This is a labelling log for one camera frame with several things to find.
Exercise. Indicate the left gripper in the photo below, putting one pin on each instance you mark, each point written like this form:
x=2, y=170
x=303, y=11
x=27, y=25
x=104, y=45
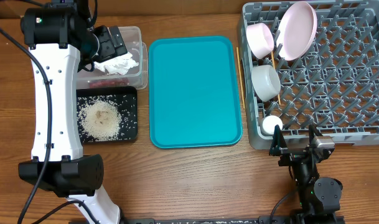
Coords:
x=109, y=49

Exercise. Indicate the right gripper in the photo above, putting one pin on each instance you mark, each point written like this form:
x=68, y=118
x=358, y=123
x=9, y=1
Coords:
x=278, y=147

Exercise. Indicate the white napkin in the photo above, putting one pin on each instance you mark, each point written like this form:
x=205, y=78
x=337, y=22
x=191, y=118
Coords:
x=120, y=64

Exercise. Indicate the small white cup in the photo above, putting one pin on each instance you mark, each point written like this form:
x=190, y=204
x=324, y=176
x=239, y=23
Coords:
x=269, y=123

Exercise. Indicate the red snack wrapper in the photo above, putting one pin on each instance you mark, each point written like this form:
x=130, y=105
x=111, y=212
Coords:
x=107, y=83

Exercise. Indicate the grey bowl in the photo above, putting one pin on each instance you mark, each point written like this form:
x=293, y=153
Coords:
x=265, y=81

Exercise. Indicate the white rice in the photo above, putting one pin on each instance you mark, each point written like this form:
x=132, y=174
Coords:
x=100, y=119

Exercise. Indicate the wooden chopstick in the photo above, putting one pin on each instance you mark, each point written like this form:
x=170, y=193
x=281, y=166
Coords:
x=274, y=66
x=238, y=61

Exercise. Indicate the white bowl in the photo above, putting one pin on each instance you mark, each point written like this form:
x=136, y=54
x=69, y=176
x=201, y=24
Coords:
x=260, y=40

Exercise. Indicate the large white plate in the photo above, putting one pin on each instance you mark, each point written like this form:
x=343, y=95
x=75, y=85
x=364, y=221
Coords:
x=297, y=30

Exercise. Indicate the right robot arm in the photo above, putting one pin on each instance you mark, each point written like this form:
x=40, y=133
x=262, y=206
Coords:
x=319, y=197

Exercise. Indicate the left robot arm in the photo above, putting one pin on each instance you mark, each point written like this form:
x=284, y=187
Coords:
x=61, y=39

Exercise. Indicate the clear plastic bin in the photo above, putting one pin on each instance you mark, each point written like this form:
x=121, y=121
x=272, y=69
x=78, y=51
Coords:
x=137, y=76

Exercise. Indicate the grey dish rack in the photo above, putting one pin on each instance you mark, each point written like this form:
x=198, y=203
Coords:
x=334, y=85

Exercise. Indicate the black tray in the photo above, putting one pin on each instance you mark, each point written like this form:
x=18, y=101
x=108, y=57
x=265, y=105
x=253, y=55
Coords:
x=127, y=105

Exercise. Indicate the teal serving tray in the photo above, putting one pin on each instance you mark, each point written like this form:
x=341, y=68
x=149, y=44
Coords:
x=193, y=93

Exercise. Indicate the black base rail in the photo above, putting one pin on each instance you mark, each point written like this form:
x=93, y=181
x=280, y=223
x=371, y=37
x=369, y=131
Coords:
x=259, y=220

